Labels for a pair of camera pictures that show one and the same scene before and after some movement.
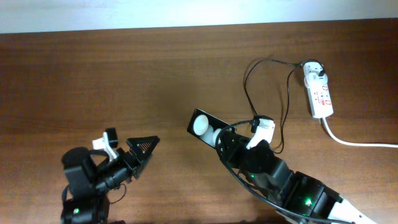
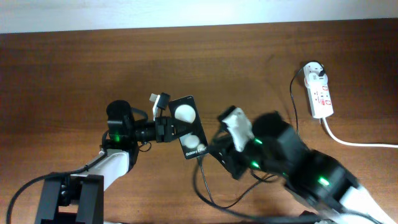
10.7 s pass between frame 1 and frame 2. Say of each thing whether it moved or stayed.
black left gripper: moved
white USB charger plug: stayed
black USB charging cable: moved
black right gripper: stayed
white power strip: stayed
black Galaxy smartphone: moved
